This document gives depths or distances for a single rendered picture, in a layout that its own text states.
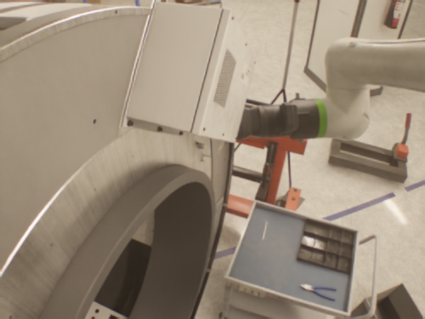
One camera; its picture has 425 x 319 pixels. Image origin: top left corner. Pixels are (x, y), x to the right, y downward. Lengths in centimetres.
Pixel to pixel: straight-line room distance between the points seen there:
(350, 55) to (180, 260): 86
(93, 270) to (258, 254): 110
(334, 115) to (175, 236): 68
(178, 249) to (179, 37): 83
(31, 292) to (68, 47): 29
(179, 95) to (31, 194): 23
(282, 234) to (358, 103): 95
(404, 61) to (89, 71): 49
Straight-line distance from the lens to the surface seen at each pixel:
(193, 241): 110
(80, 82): 38
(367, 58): 66
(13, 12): 47
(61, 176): 40
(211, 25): 45
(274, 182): 179
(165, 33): 47
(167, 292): 121
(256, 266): 144
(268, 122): 68
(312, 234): 156
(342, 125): 72
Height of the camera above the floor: 195
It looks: 45 degrees down
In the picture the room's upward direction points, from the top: straight up
